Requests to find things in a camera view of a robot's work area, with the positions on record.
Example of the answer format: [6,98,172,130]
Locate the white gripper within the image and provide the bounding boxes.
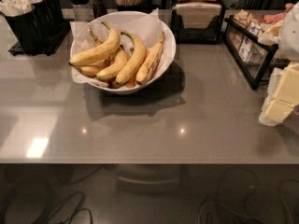
[259,2,299,127]

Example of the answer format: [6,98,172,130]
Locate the right spotted yellow banana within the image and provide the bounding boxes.
[135,32,165,85]

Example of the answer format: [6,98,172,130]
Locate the white bowl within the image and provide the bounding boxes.
[69,10,177,95]

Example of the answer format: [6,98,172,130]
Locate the middle long yellow banana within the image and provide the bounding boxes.
[112,31,146,88]

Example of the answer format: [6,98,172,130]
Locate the black napkin dispenser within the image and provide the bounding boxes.
[170,0,225,44]

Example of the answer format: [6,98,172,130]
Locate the black lid pepper shaker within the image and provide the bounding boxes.
[87,0,108,20]

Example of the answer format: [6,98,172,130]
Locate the black lid salt shaker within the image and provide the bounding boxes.
[70,0,93,21]

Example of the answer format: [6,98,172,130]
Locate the black cutlery holder rear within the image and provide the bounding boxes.
[34,0,64,34]

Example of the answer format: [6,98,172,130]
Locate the black cutlery holder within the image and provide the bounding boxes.
[4,6,44,54]
[34,0,64,34]

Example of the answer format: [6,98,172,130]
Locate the black rubber mat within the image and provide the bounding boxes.
[8,20,70,56]

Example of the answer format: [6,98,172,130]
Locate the black cutlery holder front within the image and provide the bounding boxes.
[4,6,44,54]

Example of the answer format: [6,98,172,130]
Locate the white plastic cutlery bunch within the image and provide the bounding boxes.
[0,0,42,17]

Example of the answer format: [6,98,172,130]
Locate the black wire condiment rack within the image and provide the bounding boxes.
[223,16,289,90]

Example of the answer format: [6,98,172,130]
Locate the black floor cable right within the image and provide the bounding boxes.
[197,166,299,224]

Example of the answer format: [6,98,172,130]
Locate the black floor cable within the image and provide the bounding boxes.
[31,189,94,224]
[197,166,299,224]

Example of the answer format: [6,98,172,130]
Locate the black floor cable left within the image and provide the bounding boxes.
[31,189,94,224]

